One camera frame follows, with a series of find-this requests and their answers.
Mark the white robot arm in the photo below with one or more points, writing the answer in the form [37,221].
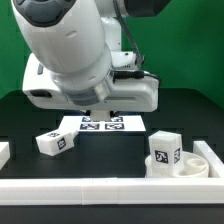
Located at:
[76,61]

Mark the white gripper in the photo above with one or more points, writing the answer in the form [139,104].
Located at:
[117,91]

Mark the white round stool seat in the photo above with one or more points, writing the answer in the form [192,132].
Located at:
[194,166]

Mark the white front border rail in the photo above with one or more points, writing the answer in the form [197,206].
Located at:
[117,191]

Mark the white left border rail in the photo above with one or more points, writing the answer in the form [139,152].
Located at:
[4,153]

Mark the white marker sheet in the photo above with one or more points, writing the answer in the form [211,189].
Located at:
[116,124]

